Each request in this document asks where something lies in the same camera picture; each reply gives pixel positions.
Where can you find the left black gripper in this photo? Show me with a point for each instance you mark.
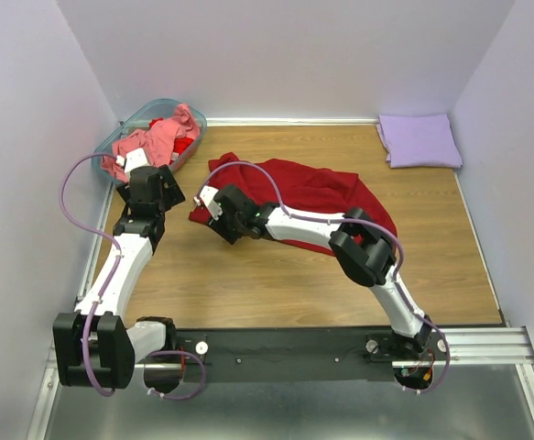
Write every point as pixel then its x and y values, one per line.
pixel 172 193

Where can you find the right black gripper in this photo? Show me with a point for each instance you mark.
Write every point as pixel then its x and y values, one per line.
pixel 217 226

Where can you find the dark red t shirt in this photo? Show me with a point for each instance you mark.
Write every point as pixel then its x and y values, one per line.
pixel 311 190

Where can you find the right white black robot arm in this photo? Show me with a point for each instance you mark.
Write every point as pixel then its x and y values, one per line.
pixel 368 255

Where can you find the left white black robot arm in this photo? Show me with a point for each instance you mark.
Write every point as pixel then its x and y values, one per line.
pixel 93 347

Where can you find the pink t shirt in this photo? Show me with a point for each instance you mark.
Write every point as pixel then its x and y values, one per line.
pixel 156 137

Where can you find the clear blue plastic bin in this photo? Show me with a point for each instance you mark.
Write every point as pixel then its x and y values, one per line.
pixel 111 146

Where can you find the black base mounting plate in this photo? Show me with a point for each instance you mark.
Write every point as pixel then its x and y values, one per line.
pixel 292 355

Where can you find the folded lavender t shirt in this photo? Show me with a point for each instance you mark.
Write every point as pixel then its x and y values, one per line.
pixel 418 141

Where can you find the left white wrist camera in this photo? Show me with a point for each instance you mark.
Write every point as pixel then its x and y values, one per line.
pixel 132 160

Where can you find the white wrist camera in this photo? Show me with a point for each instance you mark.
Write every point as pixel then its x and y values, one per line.
pixel 132 160
pixel 206 198

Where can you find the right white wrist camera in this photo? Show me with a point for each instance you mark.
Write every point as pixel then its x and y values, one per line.
pixel 206 198

